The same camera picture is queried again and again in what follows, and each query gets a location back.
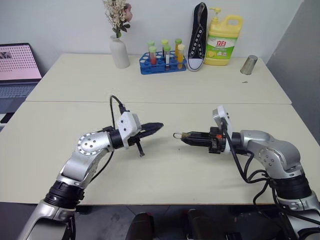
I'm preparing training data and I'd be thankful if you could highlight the blue test tube rack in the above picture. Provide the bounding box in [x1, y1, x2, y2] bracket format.
[139, 50, 188, 76]

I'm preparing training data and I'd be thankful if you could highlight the green-capped red liquid tube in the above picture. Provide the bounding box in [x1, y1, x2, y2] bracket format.
[148, 45, 158, 66]

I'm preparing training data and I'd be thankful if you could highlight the yellow-capped orange liquid tube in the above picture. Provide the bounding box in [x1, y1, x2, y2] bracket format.
[176, 43, 186, 70]

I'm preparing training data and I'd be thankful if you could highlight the steel cup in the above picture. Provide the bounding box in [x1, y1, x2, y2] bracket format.
[239, 54, 259, 76]

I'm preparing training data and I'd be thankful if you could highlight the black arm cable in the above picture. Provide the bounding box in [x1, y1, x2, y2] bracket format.
[223, 124, 297, 226]
[91, 94, 131, 182]

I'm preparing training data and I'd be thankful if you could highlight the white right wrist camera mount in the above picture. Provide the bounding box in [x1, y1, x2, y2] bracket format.
[211, 104, 235, 155]

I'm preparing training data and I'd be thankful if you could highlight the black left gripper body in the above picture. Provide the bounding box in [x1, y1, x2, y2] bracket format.
[128, 132, 146, 158]

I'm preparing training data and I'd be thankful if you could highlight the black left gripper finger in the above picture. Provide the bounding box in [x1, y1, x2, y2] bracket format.
[142, 122, 165, 132]
[140, 128, 162, 139]

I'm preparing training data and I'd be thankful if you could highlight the green-capped white label tube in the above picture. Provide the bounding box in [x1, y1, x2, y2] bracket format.
[163, 44, 173, 71]

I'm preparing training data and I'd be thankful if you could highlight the yellow detergent pump bottle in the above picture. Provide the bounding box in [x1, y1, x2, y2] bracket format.
[203, 6, 244, 67]

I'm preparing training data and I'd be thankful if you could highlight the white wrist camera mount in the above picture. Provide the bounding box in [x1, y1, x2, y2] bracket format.
[117, 111, 144, 150]
[211, 104, 235, 155]

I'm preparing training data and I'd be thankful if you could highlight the black phone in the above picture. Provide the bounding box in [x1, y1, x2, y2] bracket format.
[0, 112, 17, 125]

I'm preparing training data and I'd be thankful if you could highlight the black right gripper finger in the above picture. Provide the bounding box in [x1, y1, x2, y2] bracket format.
[183, 131, 211, 140]
[182, 138, 211, 149]

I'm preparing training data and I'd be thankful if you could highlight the dried flower bouquet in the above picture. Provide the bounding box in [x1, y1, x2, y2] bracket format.
[102, 0, 133, 40]

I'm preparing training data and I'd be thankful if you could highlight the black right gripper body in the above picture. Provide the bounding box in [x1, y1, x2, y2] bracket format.
[208, 126, 227, 154]

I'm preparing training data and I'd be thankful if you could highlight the grey open laptop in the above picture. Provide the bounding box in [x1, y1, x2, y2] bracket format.
[0, 42, 44, 115]

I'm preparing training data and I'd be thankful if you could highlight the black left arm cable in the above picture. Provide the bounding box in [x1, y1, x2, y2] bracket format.
[91, 94, 131, 182]

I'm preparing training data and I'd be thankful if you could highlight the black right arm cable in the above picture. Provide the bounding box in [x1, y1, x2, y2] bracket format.
[223, 124, 297, 226]

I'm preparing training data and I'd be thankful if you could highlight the dark rounded shape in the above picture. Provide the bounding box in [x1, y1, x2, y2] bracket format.
[179, 208, 217, 240]
[124, 211, 156, 240]

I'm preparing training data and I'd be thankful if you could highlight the black canvas sneaker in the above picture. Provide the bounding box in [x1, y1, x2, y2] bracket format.
[186, 2, 210, 73]

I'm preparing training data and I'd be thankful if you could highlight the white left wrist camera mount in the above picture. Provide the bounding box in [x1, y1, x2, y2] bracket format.
[117, 111, 144, 150]

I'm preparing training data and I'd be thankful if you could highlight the white ceramic vase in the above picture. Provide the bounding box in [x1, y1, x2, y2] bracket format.
[108, 34, 131, 70]

